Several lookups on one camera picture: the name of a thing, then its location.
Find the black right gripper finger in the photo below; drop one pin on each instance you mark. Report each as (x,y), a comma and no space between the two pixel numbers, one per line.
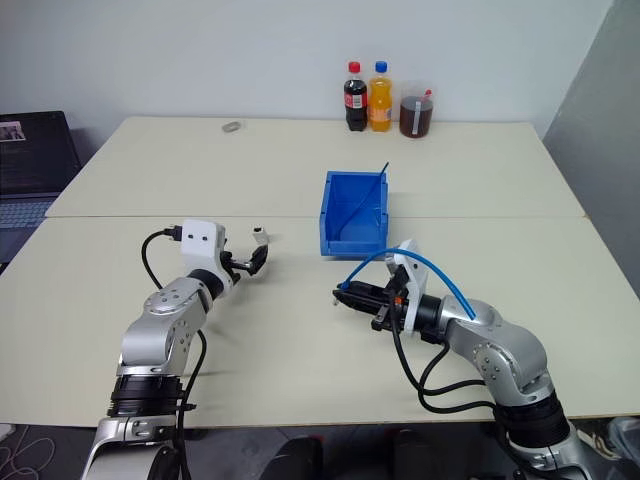
(365,289)
(360,304)

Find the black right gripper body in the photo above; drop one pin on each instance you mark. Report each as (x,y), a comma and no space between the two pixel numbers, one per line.
(392,305)

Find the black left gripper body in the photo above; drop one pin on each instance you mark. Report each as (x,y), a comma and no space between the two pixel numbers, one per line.
(229,264)

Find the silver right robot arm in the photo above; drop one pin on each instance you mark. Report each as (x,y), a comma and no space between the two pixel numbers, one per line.
(505,350)

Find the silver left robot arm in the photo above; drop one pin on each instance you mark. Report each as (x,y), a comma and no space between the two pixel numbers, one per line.
(160,330)

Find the blue plastic bin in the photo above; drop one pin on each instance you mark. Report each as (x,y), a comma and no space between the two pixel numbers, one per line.
(350,235)

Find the small grey object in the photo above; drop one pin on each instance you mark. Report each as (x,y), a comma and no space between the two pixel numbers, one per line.
(232,126)

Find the dark rounded shape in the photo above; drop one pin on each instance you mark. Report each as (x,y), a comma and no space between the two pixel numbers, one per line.
(295,460)

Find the clear jug with brown liquid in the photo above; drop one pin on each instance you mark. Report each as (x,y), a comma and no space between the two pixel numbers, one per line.
(416,117)

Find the cola bottle with red cap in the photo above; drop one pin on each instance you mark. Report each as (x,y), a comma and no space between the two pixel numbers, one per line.
(355,100)

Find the orange soda bottle, blue cap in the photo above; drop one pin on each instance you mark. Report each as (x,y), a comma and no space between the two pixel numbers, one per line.
(380,102)

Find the dark laptop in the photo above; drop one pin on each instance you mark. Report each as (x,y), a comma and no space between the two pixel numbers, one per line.
(30,155)

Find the grey partition panel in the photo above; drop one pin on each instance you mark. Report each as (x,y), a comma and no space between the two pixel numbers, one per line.
(595,125)

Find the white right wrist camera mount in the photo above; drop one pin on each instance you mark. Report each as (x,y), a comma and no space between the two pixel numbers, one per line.
(412,280)

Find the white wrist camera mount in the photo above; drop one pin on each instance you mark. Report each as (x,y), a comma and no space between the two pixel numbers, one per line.
(412,280)
(200,240)

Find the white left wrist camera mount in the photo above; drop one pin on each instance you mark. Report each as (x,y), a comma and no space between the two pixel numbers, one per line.
(200,240)

